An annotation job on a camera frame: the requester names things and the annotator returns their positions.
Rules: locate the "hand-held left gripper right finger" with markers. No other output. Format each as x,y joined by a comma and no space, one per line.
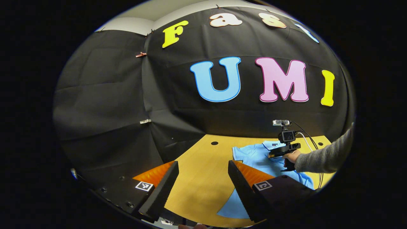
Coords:
243,194

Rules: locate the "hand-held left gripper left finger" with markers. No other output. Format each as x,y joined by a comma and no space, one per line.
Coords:
162,194

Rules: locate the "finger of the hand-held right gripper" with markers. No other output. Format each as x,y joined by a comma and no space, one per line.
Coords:
277,153

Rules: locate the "light blue T-shirt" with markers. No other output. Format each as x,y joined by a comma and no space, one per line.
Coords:
254,156

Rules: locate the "white clip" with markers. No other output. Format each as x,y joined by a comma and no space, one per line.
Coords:
145,121

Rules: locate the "black backdrop cloth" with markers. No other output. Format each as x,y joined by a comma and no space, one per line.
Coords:
111,95

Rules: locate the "copper clip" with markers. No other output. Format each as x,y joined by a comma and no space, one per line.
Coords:
141,54

